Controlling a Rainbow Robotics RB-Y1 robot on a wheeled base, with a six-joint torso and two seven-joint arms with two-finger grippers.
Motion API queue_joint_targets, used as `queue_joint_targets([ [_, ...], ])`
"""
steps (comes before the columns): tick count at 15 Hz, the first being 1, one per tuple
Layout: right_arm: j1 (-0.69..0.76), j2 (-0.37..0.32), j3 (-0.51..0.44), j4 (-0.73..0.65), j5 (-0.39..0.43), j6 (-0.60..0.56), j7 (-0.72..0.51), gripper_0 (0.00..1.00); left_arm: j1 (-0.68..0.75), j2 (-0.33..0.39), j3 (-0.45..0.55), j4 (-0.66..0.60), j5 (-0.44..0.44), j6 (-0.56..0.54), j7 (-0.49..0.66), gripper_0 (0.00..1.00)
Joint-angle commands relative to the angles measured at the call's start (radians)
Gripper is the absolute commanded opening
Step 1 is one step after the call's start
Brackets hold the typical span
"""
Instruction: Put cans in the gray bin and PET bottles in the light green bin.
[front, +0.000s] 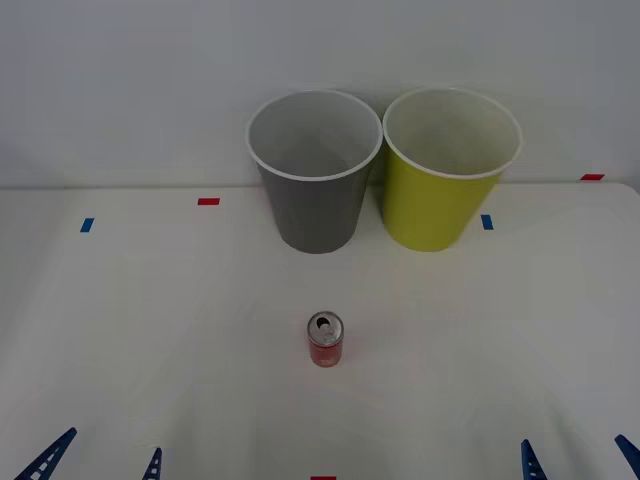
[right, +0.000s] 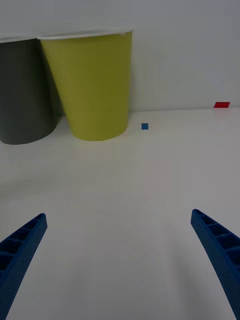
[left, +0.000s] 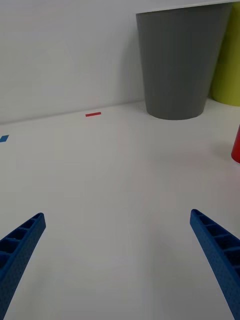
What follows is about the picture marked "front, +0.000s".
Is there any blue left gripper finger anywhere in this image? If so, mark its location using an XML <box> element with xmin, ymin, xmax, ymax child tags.
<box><xmin>141</xmin><ymin>447</ymin><xmax>163</xmax><ymax>480</ymax></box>
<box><xmin>13</xmin><ymin>426</ymin><xmax>78</xmax><ymax>480</ymax></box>

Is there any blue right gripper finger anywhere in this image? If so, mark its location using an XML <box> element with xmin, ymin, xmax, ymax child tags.
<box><xmin>614</xmin><ymin>433</ymin><xmax>640</xmax><ymax>476</ymax></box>
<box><xmin>520</xmin><ymin>438</ymin><xmax>547</xmax><ymax>480</ymax></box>

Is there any red drink can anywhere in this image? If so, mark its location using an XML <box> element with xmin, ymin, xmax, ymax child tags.
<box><xmin>306</xmin><ymin>310</ymin><xmax>345</xmax><ymax>368</ymax></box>

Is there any yellow-green plastic waste bin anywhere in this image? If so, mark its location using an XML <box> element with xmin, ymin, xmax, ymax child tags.
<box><xmin>382</xmin><ymin>85</ymin><xmax>524</xmax><ymax>253</ymax></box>

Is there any grey plastic waste bin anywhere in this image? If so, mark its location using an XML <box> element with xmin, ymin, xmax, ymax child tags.
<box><xmin>245</xmin><ymin>88</ymin><xmax>385</xmax><ymax>255</ymax></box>

